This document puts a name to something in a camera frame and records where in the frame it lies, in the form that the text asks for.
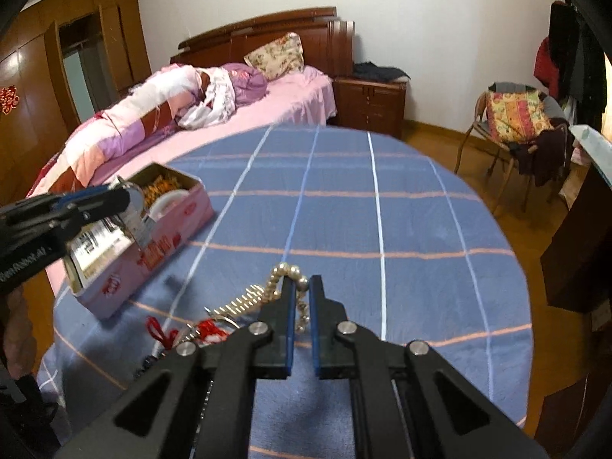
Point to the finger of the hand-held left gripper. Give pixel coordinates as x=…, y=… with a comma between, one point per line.
x=91, y=196
x=103, y=213

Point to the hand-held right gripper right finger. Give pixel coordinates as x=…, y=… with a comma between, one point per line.
x=314, y=339

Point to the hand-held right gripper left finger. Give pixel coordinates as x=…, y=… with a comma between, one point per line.
x=289, y=339

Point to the silver packet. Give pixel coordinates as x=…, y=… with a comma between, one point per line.
x=136, y=215

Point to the pink tin box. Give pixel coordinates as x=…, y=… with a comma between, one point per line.
x=162, y=248

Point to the person's left forearm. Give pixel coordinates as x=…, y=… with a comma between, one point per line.
x=16, y=330

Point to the printed label card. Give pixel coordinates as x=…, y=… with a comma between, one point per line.
x=95, y=253

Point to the gold hair comb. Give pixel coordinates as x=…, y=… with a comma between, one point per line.
x=241, y=302

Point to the white bangle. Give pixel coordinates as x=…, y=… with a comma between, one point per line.
x=165, y=201

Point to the patchwork quilt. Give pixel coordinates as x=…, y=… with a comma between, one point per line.
x=119, y=124

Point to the red paper decoration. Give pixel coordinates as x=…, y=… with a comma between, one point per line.
x=7, y=100

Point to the blue plaid tablecloth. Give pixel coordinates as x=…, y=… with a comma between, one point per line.
x=358, y=210

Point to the wooden wardrobe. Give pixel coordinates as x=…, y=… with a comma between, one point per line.
x=33, y=71

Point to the white and purple cloth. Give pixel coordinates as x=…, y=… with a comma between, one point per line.
x=210, y=100

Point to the wooden bed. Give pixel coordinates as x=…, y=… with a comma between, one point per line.
x=287, y=100

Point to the floral pillow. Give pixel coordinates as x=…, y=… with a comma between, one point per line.
x=277, y=56

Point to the wooden nightstand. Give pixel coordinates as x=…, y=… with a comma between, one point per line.
x=370, y=105

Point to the wooden chair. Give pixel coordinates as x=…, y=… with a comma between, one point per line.
x=471, y=134

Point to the dark folded clothing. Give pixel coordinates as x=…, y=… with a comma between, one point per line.
x=380, y=71

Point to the dark wooden cabinet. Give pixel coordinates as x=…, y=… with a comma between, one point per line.
x=578, y=248

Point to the dark clothes on chair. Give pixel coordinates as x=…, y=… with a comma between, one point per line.
x=545, y=153

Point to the colourful patterned cushion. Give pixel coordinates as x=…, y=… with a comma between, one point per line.
x=516, y=114

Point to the white board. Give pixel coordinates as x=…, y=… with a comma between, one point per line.
x=595, y=148

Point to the hanging red garment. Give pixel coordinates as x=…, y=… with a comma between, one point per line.
x=545, y=64

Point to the hanging black coat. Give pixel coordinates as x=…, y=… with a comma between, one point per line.
x=581, y=57

